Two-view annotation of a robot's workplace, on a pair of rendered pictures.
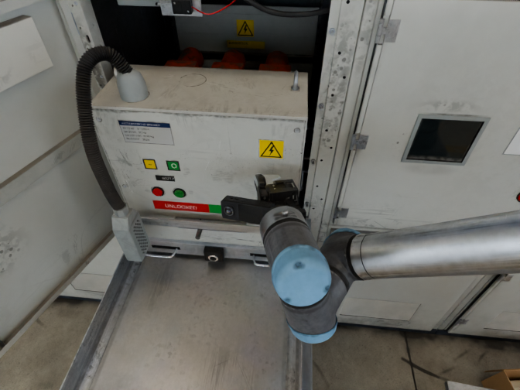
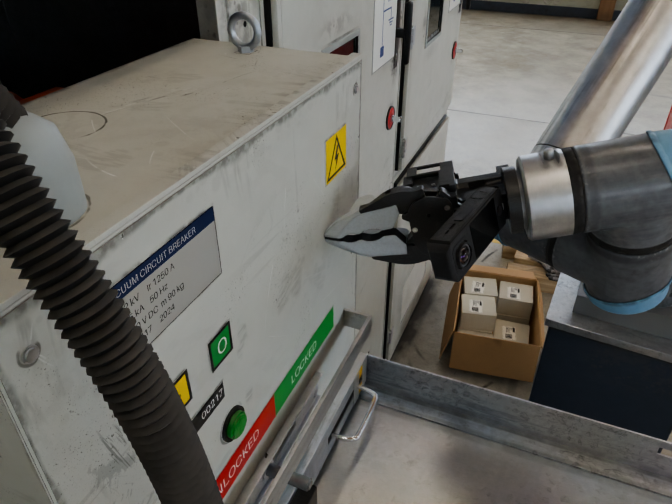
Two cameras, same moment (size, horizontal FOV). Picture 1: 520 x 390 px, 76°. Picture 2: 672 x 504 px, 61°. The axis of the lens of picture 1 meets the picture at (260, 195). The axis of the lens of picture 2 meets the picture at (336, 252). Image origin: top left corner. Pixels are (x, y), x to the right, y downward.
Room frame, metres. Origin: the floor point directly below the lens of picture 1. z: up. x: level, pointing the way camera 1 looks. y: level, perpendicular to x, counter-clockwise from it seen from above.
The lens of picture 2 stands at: (0.45, 0.52, 1.56)
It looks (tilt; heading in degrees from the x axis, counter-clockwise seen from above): 34 degrees down; 287
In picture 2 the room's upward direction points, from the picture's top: straight up
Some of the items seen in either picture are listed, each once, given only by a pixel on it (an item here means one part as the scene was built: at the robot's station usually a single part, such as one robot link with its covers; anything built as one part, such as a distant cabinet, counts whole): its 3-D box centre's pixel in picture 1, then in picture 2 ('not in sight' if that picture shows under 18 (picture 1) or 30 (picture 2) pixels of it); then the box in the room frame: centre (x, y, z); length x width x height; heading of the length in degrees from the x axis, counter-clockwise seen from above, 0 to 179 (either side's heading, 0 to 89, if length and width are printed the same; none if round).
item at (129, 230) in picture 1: (131, 232); not in sight; (0.59, 0.36, 1.04); 0.08 x 0.05 x 0.17; 174
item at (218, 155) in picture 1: (206, 193); (273, 363); (0.63, 0.14, 1.15); 0.48 x 0.01 x 0.48; 84
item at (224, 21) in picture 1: (244, 31); not in sight; (1.45, 0.06, 1.28); 0.58 x 0.02 x 0.19; 84
